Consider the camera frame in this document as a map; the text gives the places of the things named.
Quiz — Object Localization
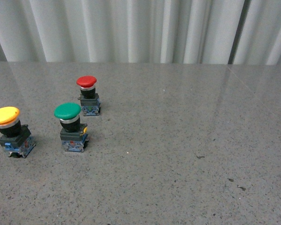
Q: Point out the yellow mushroom push button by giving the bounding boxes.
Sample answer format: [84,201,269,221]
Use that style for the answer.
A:
[0,106,36,158]

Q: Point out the red mushroom push button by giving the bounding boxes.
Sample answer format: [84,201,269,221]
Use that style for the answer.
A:
[76,75,101,116]

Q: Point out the green mushroom push button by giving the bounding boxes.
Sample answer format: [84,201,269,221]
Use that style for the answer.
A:
[54,102,88,152]

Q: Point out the white pleated curtain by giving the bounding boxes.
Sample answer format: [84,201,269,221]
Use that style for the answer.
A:
[0,0,281,65]

